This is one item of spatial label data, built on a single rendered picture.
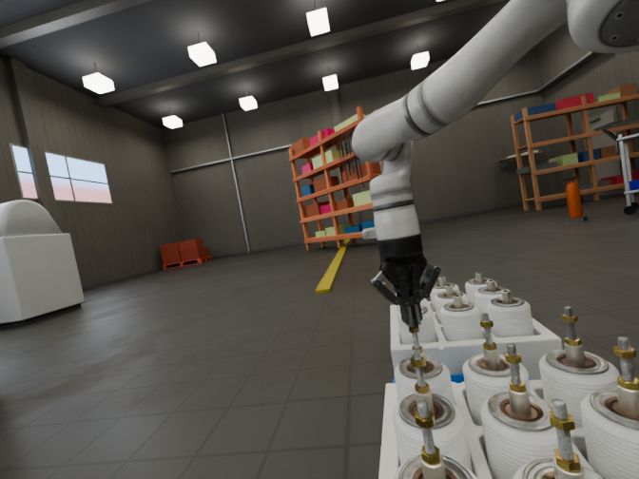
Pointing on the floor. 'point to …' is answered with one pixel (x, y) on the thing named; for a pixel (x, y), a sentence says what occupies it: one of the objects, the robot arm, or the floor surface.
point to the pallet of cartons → (189, 250)
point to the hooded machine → (35, 266)
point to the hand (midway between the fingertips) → (411, 314)
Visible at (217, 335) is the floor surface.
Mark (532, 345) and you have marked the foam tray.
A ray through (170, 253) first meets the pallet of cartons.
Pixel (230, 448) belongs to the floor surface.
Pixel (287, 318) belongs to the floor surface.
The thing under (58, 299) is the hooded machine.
